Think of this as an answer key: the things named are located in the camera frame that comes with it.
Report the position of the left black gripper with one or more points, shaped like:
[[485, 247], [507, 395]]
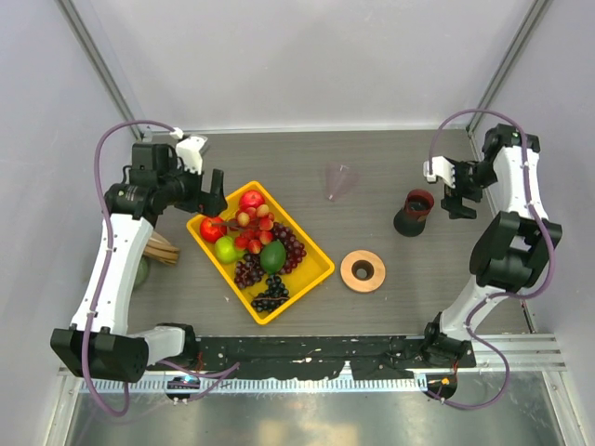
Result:
[[211, 203]]

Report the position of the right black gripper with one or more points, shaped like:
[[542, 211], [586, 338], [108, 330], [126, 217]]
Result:
[[453, 197]]

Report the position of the yellow plastic tray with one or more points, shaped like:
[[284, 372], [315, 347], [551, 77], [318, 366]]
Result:
[[314, 269]]

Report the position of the dark red glass carafe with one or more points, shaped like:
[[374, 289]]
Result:
[[410, 220]]

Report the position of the clear pink cone dripper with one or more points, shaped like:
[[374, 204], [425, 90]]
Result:
[[339, 179]]

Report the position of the round wooden ring holder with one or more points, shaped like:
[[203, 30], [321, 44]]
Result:
[[362, 271]]

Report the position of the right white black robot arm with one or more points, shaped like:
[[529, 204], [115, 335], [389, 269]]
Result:
[[513, 252]]

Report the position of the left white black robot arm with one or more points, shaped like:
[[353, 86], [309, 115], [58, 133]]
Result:
[[97, 342]]

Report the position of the red apple left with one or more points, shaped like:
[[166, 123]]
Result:
[[212, 229]]

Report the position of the red apple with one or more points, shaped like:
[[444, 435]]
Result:
[[212, 229], [251, 198]]

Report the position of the red apple top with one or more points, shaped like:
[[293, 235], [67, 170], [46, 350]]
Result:
[[251, 198]]

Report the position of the red cherry bunch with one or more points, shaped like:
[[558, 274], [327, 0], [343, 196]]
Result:
[[251, 229]]

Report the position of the green apple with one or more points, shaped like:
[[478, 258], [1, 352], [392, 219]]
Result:
[[226, 252]]

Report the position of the dark red grape bunch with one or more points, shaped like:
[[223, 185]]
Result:
[[248, 271]]

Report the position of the purple grape bunch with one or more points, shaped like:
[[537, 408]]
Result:
[[293, 246]]

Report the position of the green melon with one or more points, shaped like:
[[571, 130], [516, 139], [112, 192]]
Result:
[[143, 272]]

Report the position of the dark black grape bunch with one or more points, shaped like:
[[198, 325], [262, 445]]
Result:
[[275, 295]]

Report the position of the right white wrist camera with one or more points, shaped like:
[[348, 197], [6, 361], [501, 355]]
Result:
[[440, 168]]

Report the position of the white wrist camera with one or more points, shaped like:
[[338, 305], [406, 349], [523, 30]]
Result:
[[190, 149], [440, 168]]

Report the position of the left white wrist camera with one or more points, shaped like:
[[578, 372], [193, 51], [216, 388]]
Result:
[[190, 149]]

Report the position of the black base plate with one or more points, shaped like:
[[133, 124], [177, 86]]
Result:
[[319, 357]]

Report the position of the aluminium front rail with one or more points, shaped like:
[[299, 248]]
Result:
[[505, 354]]

